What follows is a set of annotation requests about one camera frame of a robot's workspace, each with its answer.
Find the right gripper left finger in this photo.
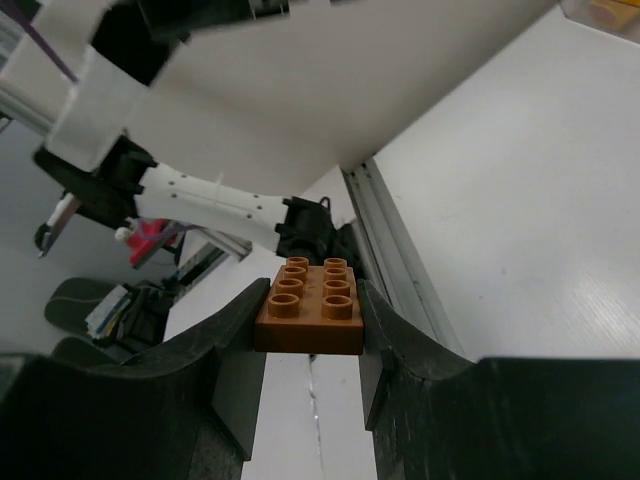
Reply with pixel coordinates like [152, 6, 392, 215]
[1, 278, 270, 479]

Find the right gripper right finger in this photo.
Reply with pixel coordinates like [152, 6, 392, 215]
[357, 280, 639, 479]

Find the brown stack lego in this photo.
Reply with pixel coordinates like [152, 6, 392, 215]
[254, 257, 364, 356]

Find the yellow orange rounded lego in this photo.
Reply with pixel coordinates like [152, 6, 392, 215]
[589, 0, 639, 31]

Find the red tool background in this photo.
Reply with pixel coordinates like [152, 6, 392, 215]
[114, 219, 199, 270]

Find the left side aluminium rail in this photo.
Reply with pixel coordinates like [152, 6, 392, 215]
[344, 159, 465, 356]

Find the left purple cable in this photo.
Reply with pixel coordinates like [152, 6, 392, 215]
[9, 0, 81, 86]

